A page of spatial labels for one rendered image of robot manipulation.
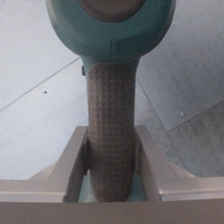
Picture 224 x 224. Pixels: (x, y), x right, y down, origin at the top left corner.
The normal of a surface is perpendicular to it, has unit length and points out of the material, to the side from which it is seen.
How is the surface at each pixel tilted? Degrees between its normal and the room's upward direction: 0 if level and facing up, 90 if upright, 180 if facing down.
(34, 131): 90
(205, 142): 90
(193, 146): 90
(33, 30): 90
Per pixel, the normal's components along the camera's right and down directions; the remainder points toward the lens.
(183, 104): 0.01, 0.26
